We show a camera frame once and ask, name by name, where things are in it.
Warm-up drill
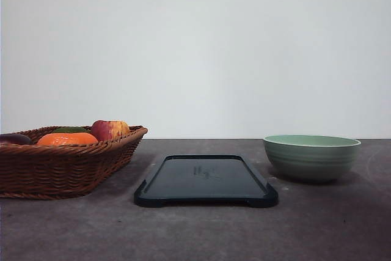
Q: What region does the green lime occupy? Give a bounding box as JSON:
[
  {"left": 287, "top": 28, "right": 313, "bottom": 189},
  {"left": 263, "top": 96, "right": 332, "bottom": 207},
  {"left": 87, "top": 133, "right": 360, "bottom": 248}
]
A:
[{"left": 52, "top": 127, "right": 89, "bottom": 133}]

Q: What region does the brown wicker basket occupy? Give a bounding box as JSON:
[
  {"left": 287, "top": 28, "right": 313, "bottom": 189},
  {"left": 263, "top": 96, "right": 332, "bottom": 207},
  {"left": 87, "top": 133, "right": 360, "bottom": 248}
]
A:
[{"left": 0, "top": 125, "right": 148, "bottom": 200}]

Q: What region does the dark red plum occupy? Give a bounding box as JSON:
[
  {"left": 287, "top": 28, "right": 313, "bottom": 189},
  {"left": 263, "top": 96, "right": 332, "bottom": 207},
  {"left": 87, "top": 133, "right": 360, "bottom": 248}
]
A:
[{"left": 0, "top": 133, "right": 34, "bottom": 145}]

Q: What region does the red yellow apple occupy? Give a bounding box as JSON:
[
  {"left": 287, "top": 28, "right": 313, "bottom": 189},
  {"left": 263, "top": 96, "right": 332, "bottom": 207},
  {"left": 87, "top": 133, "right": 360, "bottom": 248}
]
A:
[{"left": 92, "top": 120, "right": 130, "bottom": 141}]

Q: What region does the orange tangerine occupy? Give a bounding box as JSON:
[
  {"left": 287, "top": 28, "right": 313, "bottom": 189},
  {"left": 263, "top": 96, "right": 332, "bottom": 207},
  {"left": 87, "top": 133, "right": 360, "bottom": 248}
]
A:
[{"left": 37, "top": 133, "right": 98, "bottom": 146}]

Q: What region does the dark rectangular tray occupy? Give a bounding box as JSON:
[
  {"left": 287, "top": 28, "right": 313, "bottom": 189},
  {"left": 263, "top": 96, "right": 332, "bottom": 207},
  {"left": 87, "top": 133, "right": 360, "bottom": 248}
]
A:
[{"left": 134, "top": 155, "right": 279, "bottom": 208}]

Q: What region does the green ceramic bowl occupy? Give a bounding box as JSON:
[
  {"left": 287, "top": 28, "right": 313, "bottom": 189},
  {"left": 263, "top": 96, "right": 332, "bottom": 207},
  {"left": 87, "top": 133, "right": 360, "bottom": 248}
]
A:
[{"left": 263, "top": 134, "right": 361, "bottom": 182}]

